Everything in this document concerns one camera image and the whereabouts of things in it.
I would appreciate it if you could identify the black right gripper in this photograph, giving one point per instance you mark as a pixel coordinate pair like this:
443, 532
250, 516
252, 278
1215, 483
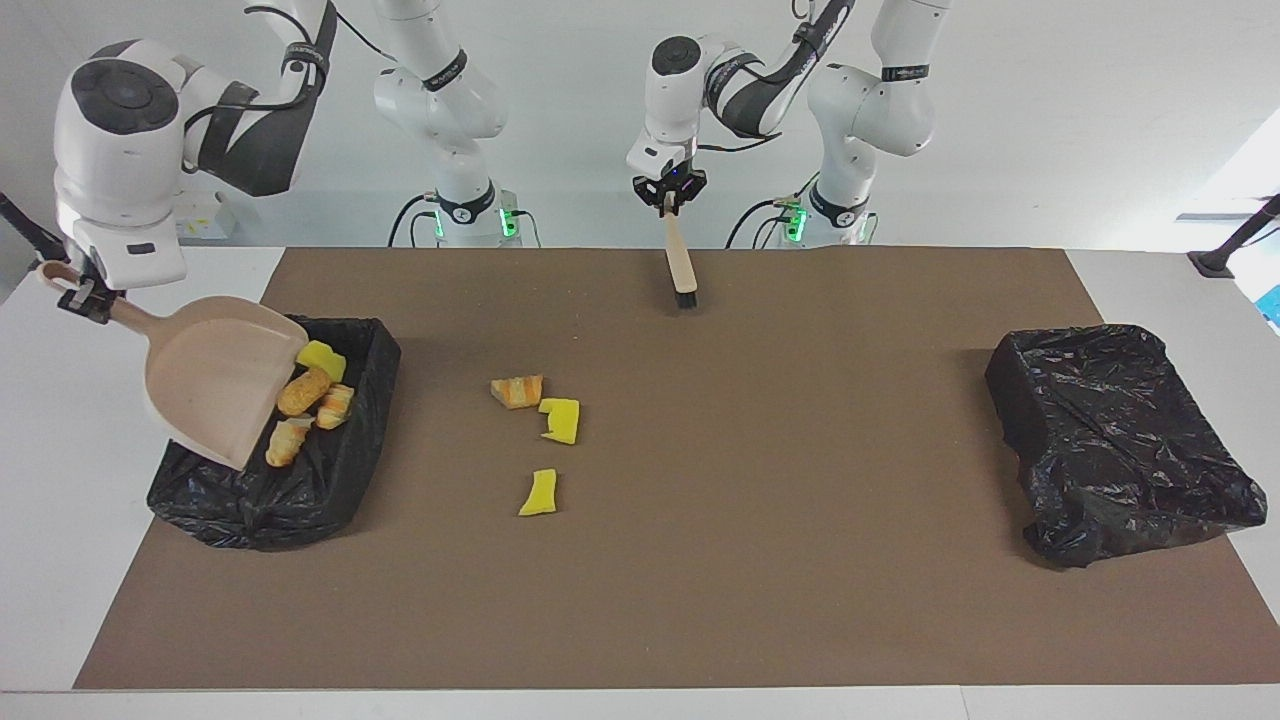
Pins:
83, 270

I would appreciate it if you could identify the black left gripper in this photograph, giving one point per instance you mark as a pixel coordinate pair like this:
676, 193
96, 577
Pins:
672, 184

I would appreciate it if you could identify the beige hand brush black bristles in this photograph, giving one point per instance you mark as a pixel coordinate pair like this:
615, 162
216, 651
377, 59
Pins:
680, 260

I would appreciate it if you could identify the beige plastic dustpan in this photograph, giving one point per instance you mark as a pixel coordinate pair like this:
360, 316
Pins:
210, 380

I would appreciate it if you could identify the brown bread bun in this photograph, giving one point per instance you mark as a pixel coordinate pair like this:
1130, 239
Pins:
303, 392

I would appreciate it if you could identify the yellow sponge piece green backing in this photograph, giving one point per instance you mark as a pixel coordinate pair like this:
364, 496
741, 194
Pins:
322, 359

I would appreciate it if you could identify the pale flaky pastry piece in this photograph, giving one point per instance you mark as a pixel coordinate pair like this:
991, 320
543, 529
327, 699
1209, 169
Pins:
288, 441
335, 406

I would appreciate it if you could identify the notched yellow sponge piece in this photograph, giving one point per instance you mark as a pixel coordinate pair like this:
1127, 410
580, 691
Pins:
562, 420

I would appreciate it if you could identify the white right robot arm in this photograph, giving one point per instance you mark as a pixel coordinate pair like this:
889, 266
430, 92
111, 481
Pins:
120, 160

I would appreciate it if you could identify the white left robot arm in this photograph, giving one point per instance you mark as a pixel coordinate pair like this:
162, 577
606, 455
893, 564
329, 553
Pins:
860, 110

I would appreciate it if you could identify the black bag lined bin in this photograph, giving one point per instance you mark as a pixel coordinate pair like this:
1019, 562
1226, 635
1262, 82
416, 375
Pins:
330, 480
1120, 440

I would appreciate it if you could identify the black clamp stand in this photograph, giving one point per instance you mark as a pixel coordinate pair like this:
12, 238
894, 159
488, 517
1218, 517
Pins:
1215, 263
25, 225

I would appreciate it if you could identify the white cardboard boxes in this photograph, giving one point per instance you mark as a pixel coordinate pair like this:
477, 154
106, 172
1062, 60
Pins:
210, 220

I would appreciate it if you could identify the orange striped croissant piece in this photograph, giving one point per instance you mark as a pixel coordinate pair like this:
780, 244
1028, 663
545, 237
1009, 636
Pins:
517, 392

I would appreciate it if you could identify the small yellow sponge piece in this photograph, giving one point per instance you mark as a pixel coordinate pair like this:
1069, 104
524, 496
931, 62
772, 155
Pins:
539, 494

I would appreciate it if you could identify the brown table mat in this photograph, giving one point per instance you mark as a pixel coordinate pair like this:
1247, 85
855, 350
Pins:
800, 600

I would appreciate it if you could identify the blue object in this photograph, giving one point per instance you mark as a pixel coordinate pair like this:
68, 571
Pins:
1272, 305

